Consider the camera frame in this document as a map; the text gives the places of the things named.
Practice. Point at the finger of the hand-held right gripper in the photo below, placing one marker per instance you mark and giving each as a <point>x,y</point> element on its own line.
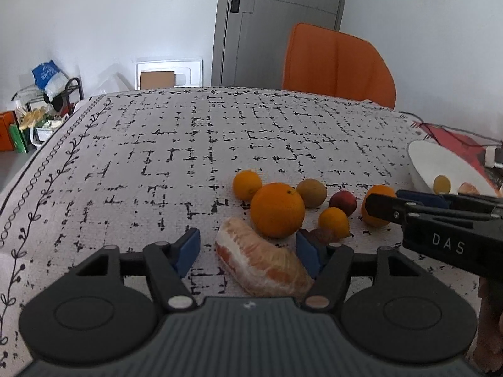
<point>422,198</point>
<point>383,206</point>

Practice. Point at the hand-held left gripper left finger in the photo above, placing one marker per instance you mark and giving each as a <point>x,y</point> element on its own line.
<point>188,250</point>

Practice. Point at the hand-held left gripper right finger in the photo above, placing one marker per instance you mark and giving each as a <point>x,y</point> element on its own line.
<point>306,250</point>

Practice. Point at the medium orange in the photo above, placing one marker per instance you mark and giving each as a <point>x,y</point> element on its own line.
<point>379,218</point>

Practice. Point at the dark red dried fruit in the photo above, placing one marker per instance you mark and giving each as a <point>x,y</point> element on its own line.
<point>324,236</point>

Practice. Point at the small yellow kumquat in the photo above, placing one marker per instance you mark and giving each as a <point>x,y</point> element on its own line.
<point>442,183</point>

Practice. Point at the small orange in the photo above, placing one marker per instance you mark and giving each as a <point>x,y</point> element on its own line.
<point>334,223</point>
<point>246,184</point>

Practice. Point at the white plate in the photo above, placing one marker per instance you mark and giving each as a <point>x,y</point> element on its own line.
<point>432,161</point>

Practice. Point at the red plum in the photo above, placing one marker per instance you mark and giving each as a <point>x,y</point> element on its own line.
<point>343,203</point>

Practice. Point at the peeled pomelo segment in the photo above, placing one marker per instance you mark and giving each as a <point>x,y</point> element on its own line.
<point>261,263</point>

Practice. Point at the peeled citrus piece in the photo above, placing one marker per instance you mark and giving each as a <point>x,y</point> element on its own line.
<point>468,188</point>

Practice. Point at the large orange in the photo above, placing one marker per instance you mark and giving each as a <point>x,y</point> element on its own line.
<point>278,210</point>

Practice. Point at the brown kiwi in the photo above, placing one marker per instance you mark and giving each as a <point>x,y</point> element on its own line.
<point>312,192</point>

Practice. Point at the person's right hand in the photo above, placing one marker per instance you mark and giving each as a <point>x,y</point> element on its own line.
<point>490,314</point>

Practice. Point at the red and orange table mat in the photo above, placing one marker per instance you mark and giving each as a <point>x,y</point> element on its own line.
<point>452,137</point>

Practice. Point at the white power adapter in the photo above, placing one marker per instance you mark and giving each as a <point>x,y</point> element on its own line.
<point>493,157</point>

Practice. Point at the grey patterned tablecloth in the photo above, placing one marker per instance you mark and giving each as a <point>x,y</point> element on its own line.
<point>157,145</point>

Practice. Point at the orange chair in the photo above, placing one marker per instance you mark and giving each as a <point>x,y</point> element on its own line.
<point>338,63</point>

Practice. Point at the brown cardboard sheet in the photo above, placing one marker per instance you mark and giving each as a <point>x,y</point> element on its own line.
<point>157,79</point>

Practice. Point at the white foam board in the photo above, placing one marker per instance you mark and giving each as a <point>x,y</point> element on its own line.
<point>188,68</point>

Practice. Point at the black metal rack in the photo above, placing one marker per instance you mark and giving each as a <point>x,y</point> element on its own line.
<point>74,90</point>

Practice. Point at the green box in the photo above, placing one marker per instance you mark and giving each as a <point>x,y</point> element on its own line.
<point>17,139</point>

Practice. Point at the yellow bundle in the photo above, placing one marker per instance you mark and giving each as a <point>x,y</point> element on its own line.
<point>33,118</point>

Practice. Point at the grey door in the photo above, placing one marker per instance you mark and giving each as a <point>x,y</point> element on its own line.
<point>283,19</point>

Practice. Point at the orange box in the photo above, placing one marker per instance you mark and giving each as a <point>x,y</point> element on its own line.
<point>6,131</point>

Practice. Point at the blue plastic bag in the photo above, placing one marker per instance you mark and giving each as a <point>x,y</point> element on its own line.
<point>47,76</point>

